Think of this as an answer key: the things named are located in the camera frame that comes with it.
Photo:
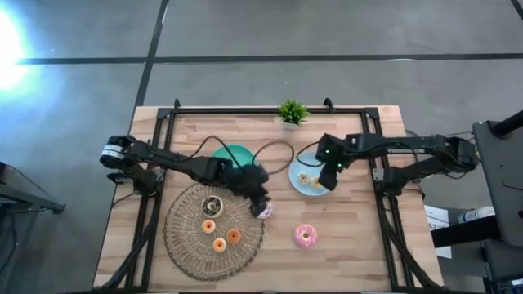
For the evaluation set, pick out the large lilac drizzled toy donut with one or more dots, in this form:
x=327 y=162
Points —
x=269 y=212

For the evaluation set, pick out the white paper sheet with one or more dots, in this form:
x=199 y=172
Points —
x=437 y=216

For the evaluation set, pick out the black shelf bar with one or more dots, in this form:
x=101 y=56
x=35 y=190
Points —
x=466 y=233

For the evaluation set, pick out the black aluminium table frame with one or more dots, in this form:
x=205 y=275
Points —
x=265 y=110

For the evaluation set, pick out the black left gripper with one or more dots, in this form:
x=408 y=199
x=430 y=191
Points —
x=247 y=181

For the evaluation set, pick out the round woven wicker placemat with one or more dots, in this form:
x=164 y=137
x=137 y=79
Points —
x=184 y=241

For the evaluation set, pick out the black round pole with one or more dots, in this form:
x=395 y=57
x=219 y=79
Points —
x=508 y=124

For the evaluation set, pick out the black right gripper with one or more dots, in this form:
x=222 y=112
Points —
x=333 y=151

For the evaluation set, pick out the large pink toy donut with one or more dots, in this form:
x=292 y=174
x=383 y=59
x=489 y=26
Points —
x=300 y=241

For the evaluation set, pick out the teal round plate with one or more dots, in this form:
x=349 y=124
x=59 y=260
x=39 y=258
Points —
x=241 y=155

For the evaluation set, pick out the grey side table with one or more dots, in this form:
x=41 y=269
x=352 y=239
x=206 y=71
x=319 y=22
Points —
x=28 y=196

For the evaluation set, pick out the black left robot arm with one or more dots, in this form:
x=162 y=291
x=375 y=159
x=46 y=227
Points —
x=171 y=159

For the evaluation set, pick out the light blue round plate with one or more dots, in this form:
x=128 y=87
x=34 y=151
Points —
x=296 y=183

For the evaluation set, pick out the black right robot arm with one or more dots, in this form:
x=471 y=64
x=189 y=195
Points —
x=408 y=145

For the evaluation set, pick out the white plastic bottle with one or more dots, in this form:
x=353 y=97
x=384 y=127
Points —
x=478 y=214

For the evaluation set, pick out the large chocolate toy donut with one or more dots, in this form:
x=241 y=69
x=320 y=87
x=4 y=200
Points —
x=206 y=211

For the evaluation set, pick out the small green potted plant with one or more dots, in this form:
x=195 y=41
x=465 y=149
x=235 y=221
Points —
x=293 y=112

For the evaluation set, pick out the small toy donut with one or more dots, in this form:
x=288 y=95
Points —
x=230 y=238
x=314 y=184
x=300 y=180
x=216 y=247
x=205 y=228

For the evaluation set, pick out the grey metal cart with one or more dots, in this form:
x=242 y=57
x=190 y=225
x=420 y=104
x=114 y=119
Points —
x=504 y=179

